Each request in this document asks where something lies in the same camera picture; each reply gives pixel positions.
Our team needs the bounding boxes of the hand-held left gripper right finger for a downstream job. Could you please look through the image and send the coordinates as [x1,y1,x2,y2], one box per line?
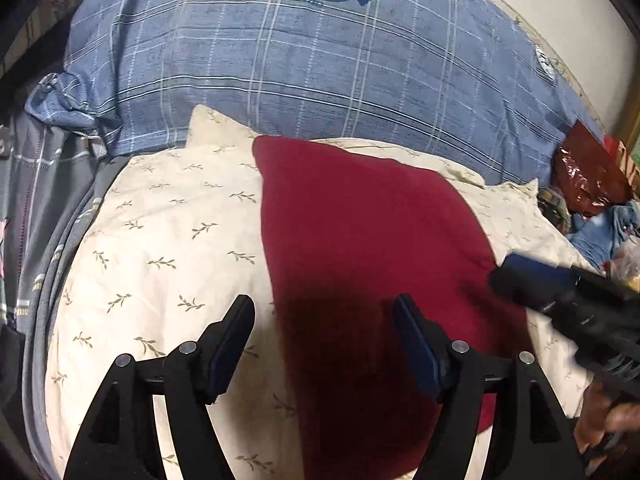
[392,295,586,480]

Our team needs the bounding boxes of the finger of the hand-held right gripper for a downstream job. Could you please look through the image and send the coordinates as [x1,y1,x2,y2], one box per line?
[489,253,606,318]

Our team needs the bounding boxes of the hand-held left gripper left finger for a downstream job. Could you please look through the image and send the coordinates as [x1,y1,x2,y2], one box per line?
[62,295,257,480]

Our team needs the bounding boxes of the dark red garment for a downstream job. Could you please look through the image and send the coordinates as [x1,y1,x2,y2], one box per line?
[252,135,533,480]

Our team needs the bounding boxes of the blue denim clothes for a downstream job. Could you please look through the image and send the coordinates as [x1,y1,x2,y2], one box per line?
[570,202,640,267]

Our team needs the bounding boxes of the person's right hand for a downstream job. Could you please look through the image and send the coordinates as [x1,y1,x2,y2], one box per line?
[575,382,640,457]

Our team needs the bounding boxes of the green checked cloth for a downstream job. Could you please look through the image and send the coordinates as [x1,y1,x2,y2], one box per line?
[537,187,576,235]

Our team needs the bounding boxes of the red plastic bag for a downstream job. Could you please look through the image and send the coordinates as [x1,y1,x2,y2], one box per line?
[555,120,633,216]

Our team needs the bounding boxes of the cream leaf-print pillow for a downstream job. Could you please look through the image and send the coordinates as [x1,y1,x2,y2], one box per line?
[44,105,601,480]

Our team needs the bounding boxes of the grey bed sheet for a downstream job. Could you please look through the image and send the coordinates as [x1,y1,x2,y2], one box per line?
[0,110,131,480]

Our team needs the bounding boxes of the blue plaid quilt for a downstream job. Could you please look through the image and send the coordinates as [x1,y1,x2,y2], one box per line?
[25,0,606,188]

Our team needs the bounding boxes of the brown wooden headboard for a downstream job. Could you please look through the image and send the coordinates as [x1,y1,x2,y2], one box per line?
[0,0,101,81]

